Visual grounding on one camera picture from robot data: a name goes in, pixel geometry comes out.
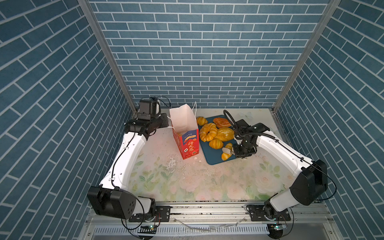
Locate reddish brown flaky pastry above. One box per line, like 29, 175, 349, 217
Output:
213, 118, 232, 128

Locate twisted ring bread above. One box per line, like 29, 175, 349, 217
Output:
200, 123, 218, 142

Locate aluminium front rail frame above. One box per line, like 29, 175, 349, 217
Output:
79, 201, 342, 240

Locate dark teal plastic tray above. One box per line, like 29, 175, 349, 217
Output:
199, 114, 237, 165

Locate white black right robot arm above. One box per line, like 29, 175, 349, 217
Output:
232, 120, 329, 219

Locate small striped pumpkin bun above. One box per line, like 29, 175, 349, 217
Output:
209, 139, 224, 150

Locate red white paper bag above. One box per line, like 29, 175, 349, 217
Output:
170, 104, 200, 160

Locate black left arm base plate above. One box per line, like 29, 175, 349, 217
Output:
128, 206, 171, 223

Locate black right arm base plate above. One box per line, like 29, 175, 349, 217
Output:
245, 205, 291, 222

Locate aluminium corner post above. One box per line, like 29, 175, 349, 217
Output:
272, 0, 341, 115
78, 0, 137, 114

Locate steel tongs with white tips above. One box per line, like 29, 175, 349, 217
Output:
222, 148, 234, 155

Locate small round striped bun back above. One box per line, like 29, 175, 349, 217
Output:
197, 117, 208, 126

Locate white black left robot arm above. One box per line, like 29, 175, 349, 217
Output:
87, 98, 169, 221

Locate yellow striped long roll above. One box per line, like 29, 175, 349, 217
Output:
221, 143, 233, 161

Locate sesame covered golden bun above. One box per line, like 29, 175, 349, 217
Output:
215, 127, 235, 142

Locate aluminium corner post left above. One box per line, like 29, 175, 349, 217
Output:
78, 0, 137, 114

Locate aluminium corner post right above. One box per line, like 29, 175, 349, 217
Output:
272, 0, 341, 115

